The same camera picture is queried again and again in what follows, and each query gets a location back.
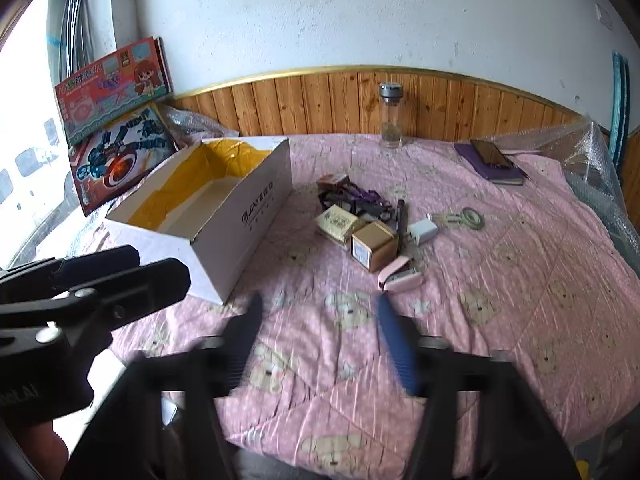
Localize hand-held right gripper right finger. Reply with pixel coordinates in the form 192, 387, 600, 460
376, 292, 583, 480

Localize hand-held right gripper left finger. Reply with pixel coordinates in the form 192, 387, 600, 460
62, 291, 265, 480

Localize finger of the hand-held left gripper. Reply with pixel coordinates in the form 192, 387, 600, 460
0, 258, 192, 346
0, 245, 142, 306

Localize pink stapler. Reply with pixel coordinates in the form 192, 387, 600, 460
376, 255, 425, 292

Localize white cardboard box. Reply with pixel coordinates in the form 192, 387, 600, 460
104, 136, 293, 306

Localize small brown cardboard box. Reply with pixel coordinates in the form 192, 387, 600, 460
350, 220, 401, 274

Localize white charger plug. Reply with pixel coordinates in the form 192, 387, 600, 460
406, 216, 439, 247

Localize small yellow box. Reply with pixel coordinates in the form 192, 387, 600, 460
314, 206, 372, 246

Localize black sunglasses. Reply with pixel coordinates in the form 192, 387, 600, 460
316, 185, 396, 221

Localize person's left forearm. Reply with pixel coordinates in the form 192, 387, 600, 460
15, 417, 71, 480

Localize pink printed blanket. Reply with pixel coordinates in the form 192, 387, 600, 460
75, 132, 640, 480

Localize robot toy box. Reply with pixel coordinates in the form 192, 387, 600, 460
67, 102, 180, 217

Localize clear tape roll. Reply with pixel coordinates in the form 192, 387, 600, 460
434, 206, 486, 231

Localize pink toy box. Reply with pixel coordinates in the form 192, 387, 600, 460
54, 36, 173, 146

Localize purple notebook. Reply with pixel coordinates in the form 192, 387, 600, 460
454, 141, 530, 187

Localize black smartphone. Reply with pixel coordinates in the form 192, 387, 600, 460
470, 139, 513, 170

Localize glass bottle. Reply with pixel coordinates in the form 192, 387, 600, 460
378, 81, 405, 150

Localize teal hoop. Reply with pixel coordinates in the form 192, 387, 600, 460
607, 50, 632, 176

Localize grey cable bundle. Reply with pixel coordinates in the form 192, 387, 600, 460
57, 0, 101, 76

